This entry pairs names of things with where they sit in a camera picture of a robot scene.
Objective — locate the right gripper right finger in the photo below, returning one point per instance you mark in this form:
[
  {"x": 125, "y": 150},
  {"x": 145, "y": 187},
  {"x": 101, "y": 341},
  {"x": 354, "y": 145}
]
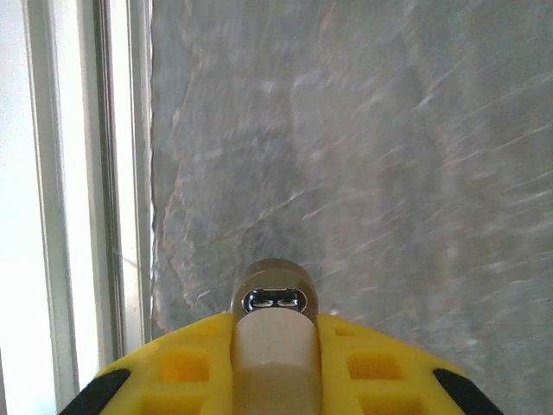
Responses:
[{"x": 389, "y": 380}]

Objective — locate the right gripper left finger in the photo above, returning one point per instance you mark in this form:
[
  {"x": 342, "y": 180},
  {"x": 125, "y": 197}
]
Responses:
[{"x": 186, "y": 380}]

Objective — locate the white window frame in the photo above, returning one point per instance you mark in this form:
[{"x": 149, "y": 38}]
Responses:
[{"x": 103, "y": 129}]

